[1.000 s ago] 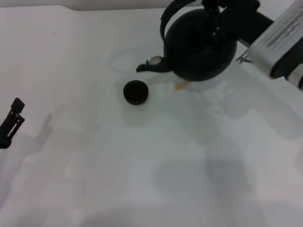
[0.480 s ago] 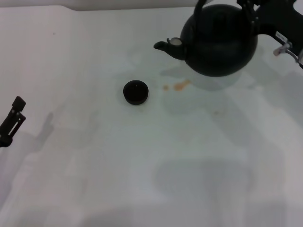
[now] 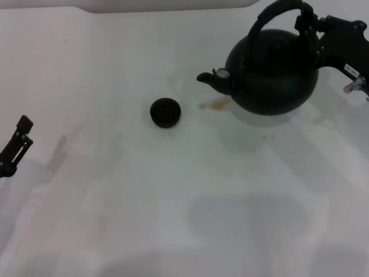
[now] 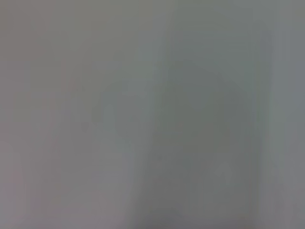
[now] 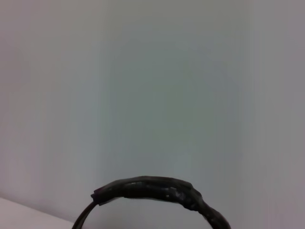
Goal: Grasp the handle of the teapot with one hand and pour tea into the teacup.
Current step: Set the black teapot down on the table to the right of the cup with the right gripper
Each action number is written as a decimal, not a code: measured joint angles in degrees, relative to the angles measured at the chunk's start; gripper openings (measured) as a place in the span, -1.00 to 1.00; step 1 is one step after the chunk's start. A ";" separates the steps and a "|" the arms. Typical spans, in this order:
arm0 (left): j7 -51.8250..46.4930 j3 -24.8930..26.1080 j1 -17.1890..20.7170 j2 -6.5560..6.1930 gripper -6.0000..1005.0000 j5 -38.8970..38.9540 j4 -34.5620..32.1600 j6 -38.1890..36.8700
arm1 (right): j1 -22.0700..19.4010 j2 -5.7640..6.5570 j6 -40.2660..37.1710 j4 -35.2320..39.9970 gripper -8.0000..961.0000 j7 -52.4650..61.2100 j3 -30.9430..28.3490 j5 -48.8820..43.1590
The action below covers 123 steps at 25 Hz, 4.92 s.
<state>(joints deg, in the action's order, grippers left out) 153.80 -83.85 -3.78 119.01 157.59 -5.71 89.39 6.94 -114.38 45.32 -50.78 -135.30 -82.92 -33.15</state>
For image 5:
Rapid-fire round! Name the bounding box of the black round teapot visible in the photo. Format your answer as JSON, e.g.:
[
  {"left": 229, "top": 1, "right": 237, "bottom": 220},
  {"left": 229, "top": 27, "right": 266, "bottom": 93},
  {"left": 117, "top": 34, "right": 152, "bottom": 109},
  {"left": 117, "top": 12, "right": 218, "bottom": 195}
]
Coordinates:
[{"left": 71, "top": 175, "right": 232, "bottom": 229}]

